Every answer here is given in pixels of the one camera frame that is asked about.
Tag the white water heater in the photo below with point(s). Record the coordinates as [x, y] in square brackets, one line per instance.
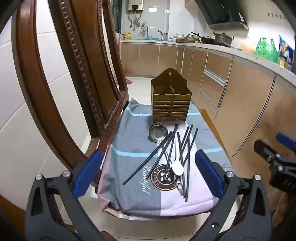
[135, 5]

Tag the pile of black chopsticks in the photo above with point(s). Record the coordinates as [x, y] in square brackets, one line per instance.
[148, 157]

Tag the white spoon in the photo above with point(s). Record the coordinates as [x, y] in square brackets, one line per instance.
[177, 168]

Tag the black wok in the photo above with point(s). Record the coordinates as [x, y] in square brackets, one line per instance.
[205, 39]

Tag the yellow box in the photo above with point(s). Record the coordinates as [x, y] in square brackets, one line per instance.
[128, 36]

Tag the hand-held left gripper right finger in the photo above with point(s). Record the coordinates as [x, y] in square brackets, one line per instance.
[208, 173]

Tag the pink floor mat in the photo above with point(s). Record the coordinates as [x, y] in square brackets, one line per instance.
[129, 81]

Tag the person's right forearm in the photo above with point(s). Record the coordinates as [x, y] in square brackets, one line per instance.
[281, 208]

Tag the speckled kitchen countertop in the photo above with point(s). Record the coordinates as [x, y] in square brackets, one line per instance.
[254, 59]

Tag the white bowl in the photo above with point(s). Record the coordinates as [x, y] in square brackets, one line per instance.
[180, 35]

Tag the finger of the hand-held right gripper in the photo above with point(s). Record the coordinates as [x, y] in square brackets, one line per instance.
[286, 140]
[266, 150]

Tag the plaid printed cloth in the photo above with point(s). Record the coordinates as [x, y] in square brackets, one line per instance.
[129, 139]

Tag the steel spoon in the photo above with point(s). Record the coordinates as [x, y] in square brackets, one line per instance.
[180, 185]

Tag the steel kettle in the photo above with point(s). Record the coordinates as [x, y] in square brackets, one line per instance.
[163, 36]

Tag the steel ladle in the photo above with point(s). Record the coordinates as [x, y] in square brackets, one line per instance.
[158, 132]

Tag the blue snack bag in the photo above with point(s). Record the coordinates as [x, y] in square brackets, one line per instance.
[285, 49]

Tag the green plastic bag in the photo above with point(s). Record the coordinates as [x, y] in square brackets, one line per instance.
[266, 51]

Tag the steel cooking pot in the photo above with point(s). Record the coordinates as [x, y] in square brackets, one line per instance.
[223, 39]

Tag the wall faucet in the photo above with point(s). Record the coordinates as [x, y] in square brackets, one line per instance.
[144, 29]

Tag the wooden utensil holder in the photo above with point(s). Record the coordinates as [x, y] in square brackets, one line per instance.
[171, 109]

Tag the carved wooden chair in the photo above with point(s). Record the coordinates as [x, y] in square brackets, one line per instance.
[78, 60]

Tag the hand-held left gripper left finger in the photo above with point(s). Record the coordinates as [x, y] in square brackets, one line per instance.
[87, 172]

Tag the black range hood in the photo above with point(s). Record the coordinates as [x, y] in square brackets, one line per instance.
[222, 11]

